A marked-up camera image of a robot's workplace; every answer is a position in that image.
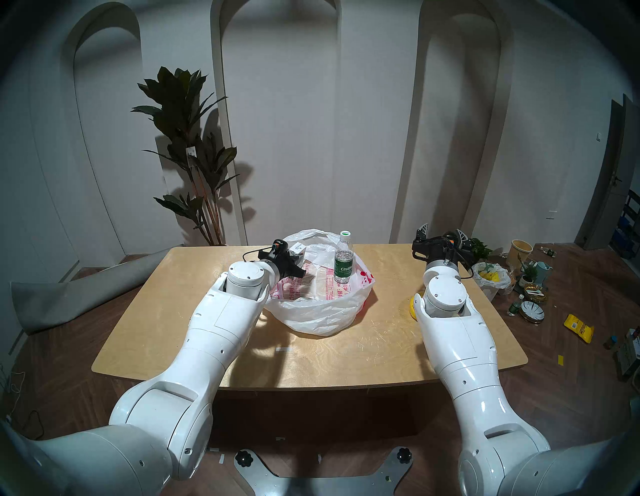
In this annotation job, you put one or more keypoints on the grey metal robot base plate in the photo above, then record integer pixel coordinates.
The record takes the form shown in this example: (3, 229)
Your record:
(320, 485)

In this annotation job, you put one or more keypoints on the lying green floor bottle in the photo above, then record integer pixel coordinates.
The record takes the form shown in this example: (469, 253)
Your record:
(547, 251)

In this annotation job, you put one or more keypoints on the black base knob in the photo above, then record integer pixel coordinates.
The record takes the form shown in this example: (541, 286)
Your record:
(403, 455)
(244, 457)

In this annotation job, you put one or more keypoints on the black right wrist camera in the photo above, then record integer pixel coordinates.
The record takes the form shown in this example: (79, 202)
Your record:
(450, 239)

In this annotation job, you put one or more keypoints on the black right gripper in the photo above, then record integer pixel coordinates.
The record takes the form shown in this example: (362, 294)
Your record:
(435, 249)

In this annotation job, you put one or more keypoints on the cardboard box of items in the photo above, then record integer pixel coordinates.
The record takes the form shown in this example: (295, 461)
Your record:
(629, 355)

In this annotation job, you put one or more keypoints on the grey open door leaf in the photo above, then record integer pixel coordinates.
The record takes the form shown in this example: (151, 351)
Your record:
(607, 190)

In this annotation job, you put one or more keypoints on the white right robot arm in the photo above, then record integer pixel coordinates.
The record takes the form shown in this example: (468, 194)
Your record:
(465, 350)

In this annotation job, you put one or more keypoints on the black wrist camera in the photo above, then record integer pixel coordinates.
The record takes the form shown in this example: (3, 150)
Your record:
(279, 245)
(450, 239)

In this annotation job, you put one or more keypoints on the small dark bottle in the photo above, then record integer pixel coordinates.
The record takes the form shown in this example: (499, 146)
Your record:
(610, 343)

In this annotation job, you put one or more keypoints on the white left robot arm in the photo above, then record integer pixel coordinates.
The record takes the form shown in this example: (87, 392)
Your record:
(210, 330)

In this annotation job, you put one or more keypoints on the green-label water bottle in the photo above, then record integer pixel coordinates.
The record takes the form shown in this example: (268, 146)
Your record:
(343, 265)

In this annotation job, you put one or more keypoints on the yellow banana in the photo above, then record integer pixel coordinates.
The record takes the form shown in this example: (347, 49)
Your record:
(412, 307)

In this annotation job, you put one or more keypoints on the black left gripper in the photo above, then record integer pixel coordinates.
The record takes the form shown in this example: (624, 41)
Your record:
(275, 261)

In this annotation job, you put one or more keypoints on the tall dark-leaved potted plant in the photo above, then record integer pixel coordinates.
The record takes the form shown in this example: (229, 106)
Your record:
(175, 110)

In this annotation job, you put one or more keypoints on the waste bin with white bag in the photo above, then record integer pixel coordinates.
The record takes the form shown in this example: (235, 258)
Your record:
(492, 280)

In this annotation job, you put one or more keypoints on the gold rimmed dish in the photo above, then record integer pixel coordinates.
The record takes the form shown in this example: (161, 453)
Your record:
(536, 292)

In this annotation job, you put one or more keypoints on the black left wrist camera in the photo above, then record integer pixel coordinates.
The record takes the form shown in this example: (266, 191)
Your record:
(279, 245)

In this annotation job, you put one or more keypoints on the black metal shelf rack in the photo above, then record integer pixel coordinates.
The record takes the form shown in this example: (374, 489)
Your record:
(629, 225)

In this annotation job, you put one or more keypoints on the grey rolled floor mat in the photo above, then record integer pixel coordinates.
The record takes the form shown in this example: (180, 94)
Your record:
(75, 295)

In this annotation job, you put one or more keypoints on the white red-printed plastic bag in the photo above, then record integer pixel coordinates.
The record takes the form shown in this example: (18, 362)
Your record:
(320, 310)

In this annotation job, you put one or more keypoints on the upright green floor bottle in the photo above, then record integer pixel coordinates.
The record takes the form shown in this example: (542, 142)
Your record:
(515, 306)

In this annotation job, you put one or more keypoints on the yellow snack packet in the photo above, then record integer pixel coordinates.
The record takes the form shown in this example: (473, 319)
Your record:
(579, 328)

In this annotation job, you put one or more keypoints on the small leafy green plant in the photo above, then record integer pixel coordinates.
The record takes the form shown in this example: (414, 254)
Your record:
(481, 247)

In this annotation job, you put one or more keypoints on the tiny potted plant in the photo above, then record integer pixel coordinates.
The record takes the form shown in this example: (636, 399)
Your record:
(528, 275)

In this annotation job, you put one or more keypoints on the green white milk carton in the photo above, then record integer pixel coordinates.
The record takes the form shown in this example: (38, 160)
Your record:
(298, 247)

